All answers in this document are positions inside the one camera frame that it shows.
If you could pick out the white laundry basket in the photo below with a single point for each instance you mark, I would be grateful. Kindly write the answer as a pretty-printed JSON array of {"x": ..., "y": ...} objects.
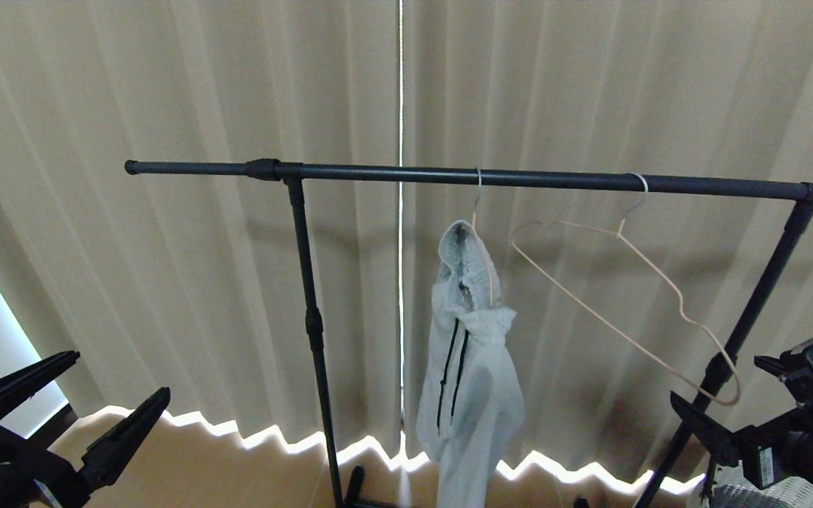
[{"x": 802, "y": 490}]

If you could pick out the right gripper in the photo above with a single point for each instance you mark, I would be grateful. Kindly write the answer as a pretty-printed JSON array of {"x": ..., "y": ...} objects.
[{"x": 802, "y": 451}]

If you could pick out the pale grey shorts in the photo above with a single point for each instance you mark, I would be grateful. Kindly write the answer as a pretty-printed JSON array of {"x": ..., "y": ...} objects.
[{"x": 470, "y": 395}]

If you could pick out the pink clothes hanger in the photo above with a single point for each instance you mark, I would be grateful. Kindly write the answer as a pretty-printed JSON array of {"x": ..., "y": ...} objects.
[
  {"x": 477, "y": 204},
  {"x": 590, "y": 303}
]

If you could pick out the beige curtain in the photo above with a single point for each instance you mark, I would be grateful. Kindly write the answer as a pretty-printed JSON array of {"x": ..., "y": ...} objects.
[{"x": 166, "y": 282}]

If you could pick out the black clothes rack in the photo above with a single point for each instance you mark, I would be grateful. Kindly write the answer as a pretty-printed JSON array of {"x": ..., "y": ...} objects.
[{"x": 378, "y": 173}]

